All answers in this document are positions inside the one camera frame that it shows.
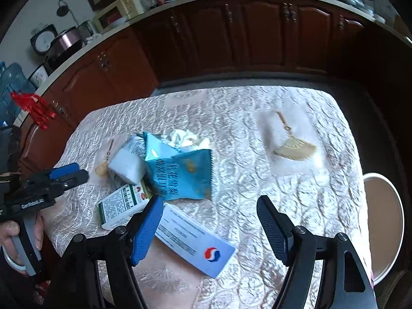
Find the cream microwave oven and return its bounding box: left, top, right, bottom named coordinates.
left=93, top=0, right=149, bottom=33

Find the blue snack bag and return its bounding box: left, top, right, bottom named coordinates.
left=143, top=132, right=212, bottom=201

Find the blue water jug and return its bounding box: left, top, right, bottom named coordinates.
left=0, top=62, right=36, bottom=127

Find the white green medicine box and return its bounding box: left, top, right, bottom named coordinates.
left=98, top=182, right=152, bottom=231

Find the white patterned cup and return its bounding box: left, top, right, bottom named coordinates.
left=28, top=64, right=49, bottom=88

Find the round kitchen scale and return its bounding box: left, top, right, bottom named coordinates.
left=30, top=24, right=58, bottom=56

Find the white sponge block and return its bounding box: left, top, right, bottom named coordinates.
left=108, top=149, right=147, bottom=186

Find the white blue box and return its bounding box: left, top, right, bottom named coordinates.
left=156, top=204, right=236, bottom=278

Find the red tassel ornament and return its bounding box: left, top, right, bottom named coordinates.
left=11, top=91, right=56, bottom=130

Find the silver rice cooker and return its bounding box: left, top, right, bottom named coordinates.
left=46, top=27, right=84, bottom=69

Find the person left hand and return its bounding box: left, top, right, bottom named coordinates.
left=1, top=213, right=44, bottom=276

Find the white trash bin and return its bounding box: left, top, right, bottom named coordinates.
left=363, top=173, right=405, bottom=285

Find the white crumpled tissue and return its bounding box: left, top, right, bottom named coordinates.
left=166, top=129, right=210, bottom=151

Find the pink embossed tablecloth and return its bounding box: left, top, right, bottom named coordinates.
left=55, top=86, right=372, bottom=308

